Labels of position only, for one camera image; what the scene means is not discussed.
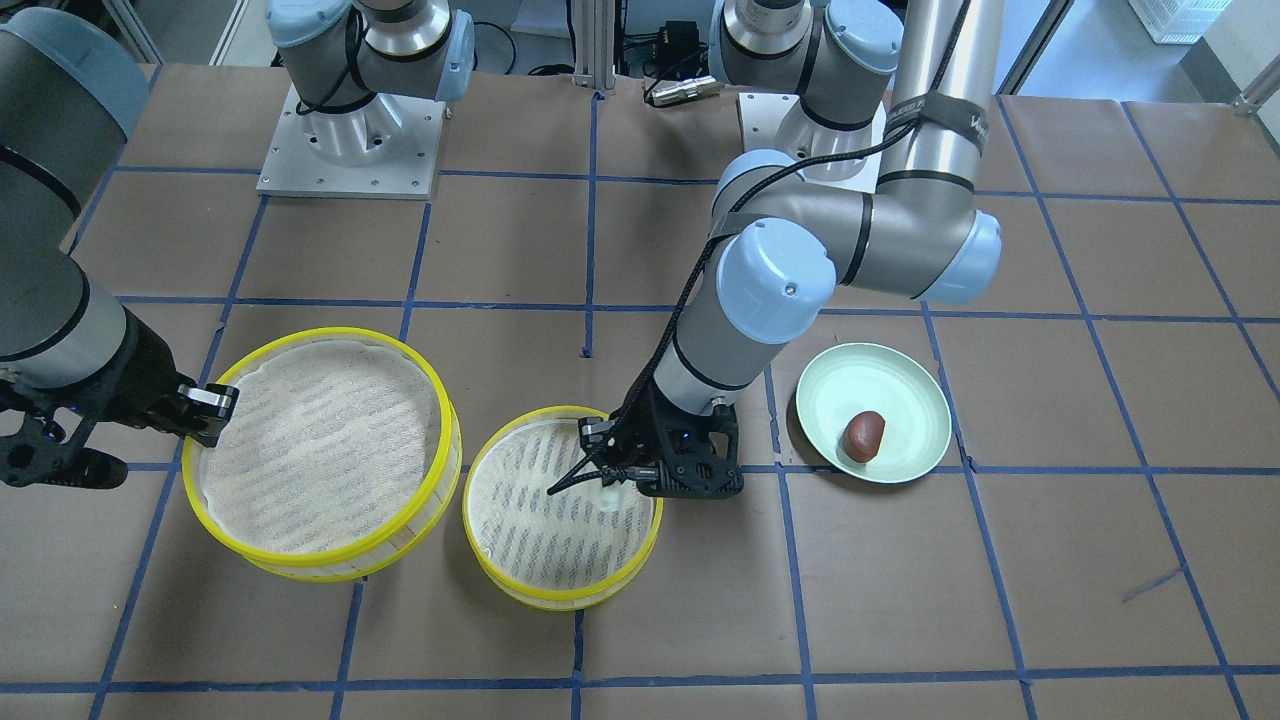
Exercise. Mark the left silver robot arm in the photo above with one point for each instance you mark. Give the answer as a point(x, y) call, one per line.
point(788, 228)

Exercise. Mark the aluminium frame post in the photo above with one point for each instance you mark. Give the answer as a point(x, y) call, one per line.
point(594, 33)

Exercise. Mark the yellow steamer layer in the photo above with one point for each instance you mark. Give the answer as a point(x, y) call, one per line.
point(552, 552)
point(343, 452)

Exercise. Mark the light green plate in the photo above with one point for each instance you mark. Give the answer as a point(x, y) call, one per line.
point(844, 380)

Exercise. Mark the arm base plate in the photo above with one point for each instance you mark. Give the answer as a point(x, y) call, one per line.
point(776, 121)
point(387, 150)

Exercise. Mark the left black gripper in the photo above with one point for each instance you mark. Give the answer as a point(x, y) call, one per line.
point(648, 418)

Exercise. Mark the brown bun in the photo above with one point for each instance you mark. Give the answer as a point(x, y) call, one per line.
point(862, 437)

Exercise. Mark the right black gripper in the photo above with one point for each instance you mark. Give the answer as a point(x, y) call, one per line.
point(143, 379)

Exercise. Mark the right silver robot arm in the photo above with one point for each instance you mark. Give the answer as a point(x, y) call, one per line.
point(73, 356)

